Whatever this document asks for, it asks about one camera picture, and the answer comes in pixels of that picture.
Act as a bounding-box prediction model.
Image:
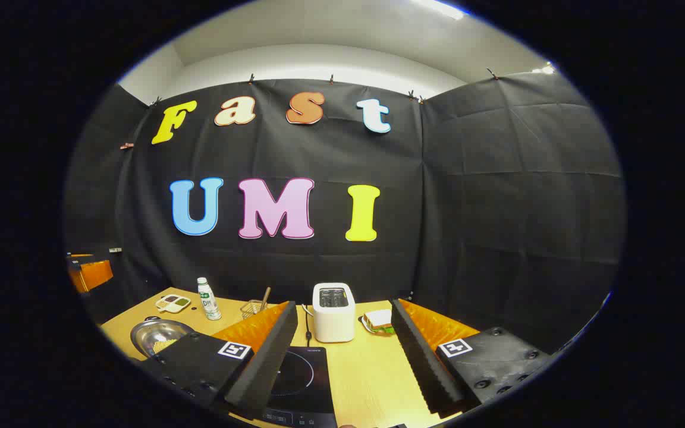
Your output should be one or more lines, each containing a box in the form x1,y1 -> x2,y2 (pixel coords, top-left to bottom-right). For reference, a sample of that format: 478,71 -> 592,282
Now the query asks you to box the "stainless steel pot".
130,317 -> 196,358

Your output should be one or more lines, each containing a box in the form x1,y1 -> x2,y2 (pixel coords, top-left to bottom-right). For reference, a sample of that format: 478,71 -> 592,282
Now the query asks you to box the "black induction cooktop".
262,347 -> 339,428

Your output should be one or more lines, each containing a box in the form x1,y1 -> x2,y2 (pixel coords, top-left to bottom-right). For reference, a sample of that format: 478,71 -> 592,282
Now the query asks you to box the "sandwich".
365,309 -> 395,335

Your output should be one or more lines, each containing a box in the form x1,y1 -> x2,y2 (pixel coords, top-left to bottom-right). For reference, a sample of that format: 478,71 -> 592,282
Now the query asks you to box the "black power cable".
301,304 -> 315,348

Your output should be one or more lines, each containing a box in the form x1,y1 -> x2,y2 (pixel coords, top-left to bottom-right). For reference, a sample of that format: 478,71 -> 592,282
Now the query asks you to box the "black backdrop cloth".
63,70 -> 627,357

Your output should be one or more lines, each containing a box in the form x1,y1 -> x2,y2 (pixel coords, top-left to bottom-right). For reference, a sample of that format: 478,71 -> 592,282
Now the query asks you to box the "white drink bottle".
197,277 -> 222,321

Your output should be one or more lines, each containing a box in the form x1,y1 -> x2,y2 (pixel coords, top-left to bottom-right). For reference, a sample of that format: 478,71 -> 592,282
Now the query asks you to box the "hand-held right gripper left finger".
140,300 -> 299,420

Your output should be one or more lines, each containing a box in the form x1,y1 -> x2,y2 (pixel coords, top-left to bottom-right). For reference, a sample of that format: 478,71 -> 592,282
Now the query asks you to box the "white divided dish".
155,294 -> 191,314

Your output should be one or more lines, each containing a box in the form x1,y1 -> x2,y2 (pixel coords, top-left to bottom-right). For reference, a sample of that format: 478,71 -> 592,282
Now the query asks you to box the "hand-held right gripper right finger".
390,298 -> 554,418

